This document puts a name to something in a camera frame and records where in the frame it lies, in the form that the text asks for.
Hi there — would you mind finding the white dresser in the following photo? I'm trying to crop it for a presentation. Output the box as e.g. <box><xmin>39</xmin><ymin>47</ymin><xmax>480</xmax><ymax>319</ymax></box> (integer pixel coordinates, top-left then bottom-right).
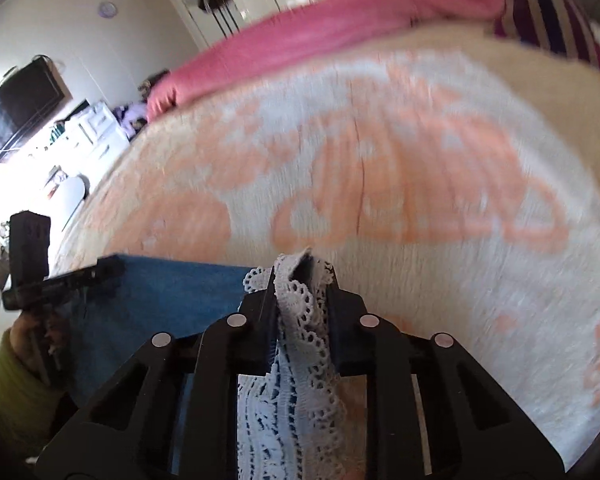
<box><xmin>27</xmin><ymin>100</ymin><xmax>132</xmax><ymax>196</ymax></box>

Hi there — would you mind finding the white chair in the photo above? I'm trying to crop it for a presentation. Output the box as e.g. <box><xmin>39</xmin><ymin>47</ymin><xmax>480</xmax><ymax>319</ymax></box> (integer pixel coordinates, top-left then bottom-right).
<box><xmin>49</xmin><ymin>174</ymin><xmax>92</xmax><ymax>235</ymax></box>

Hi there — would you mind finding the purple striped cloth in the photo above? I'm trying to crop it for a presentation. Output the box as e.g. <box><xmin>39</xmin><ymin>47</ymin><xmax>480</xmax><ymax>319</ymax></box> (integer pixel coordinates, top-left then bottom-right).
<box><xmin>492</xmin><ymin>0</ymin><xmax>600</xmax><ymax>81</ymax></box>

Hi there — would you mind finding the person's left hand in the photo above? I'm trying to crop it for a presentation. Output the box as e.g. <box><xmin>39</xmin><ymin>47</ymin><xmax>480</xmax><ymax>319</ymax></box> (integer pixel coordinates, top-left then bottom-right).
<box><xmin>7</xmin><ymin>310</ymin><xmax>73</xmax><ymax>392</ymax></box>

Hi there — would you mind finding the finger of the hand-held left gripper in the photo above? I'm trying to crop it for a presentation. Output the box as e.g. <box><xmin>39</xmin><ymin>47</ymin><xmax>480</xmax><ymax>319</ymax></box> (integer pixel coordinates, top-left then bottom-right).
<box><xmin>46</xmin><ymin>254</ymin><xmax>125</xmax><ymax>295</ymax></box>

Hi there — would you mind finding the pile of clothes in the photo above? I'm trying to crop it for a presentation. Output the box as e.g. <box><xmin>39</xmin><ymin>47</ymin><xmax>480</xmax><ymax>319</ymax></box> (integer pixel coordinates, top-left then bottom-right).
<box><xmin>111</xmin><ymin>70</ymin><xmax>174</xmax><ymax>139</ymax></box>

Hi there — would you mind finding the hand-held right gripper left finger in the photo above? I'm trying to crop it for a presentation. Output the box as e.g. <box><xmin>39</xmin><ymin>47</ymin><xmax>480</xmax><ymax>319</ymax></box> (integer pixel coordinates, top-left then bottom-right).
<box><xmin>40</xmin><ymin>266</ymin><xmax>282</xmax><ymax>480</ymax></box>

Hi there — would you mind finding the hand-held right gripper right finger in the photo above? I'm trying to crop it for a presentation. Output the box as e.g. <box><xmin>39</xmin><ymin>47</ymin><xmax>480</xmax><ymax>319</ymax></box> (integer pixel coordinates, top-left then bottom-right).
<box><xmin>324</xmin><ymin>266</ymin><xmax>566</xmax><ymax>480</ymax></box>

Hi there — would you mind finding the cream blanket orange print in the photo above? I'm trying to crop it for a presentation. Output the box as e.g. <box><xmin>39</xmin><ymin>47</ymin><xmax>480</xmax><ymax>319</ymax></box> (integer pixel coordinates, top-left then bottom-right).
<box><xmin>50</xmin><ymin>25</ymin><xmax>600</xmax><ymax>472</ymax></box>

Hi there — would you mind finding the pink duvet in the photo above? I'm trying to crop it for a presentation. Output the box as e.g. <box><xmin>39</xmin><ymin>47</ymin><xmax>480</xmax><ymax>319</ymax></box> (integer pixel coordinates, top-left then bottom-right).
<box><xmin>145</xmin><ymin>0</ymin><xmax>507</xmax><ymax>124</ymax></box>

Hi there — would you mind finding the beige bed sheet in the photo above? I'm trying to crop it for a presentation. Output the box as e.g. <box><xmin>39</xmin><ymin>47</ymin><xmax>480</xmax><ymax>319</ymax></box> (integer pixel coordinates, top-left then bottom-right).
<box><xmin>460</xmin><ymin>25</ymin><xmax>600</xmax><ymax>171</ymax></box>

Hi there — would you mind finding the black wall television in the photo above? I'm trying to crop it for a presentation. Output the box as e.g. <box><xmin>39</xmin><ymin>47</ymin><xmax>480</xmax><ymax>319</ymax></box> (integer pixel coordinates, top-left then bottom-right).
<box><xmin>0</xmin><ymin>56</ymin><xmax>74</xmax><ymax>167</ymax></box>

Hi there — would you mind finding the blue denim pants lace trim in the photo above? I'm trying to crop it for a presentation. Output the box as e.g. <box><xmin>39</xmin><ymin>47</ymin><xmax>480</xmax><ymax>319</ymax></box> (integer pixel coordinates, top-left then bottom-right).
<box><xmin>67</xmin><ymin>247</ymin><xmax>373</xmax><ymax>480</ymax></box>

